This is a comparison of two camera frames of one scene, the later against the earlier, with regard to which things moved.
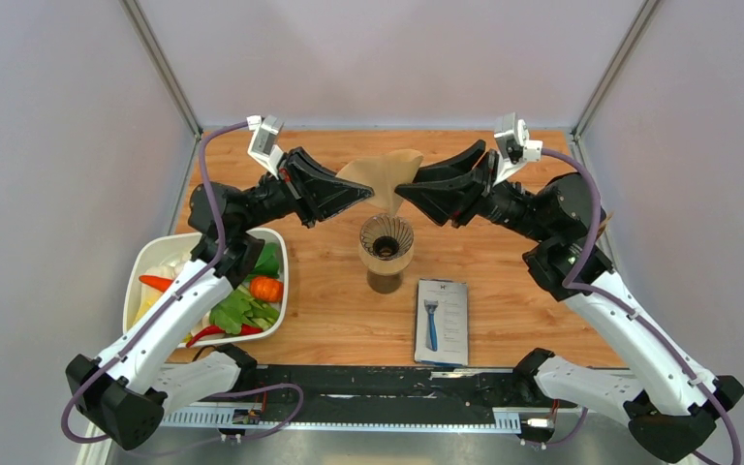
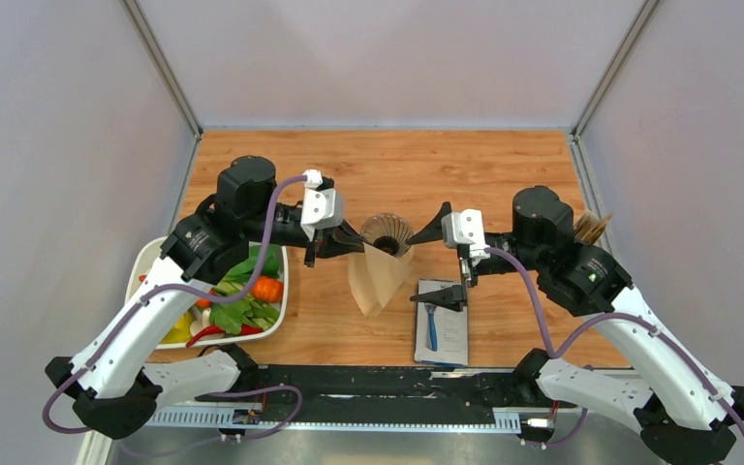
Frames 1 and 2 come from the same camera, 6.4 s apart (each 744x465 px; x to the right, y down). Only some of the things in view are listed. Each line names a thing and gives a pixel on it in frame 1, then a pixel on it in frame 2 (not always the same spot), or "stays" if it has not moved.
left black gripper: (313, 191) → (331, 242)
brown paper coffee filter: (384, 174) → (375, 274)
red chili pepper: (244, 330) stays
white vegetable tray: (256, 306) stays
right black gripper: (451, 199) → (450, 297)
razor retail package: (441, 332) stays
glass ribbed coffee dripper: (387, 236) stays
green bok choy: (267, 263) stays
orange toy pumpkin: (266, 289) stays
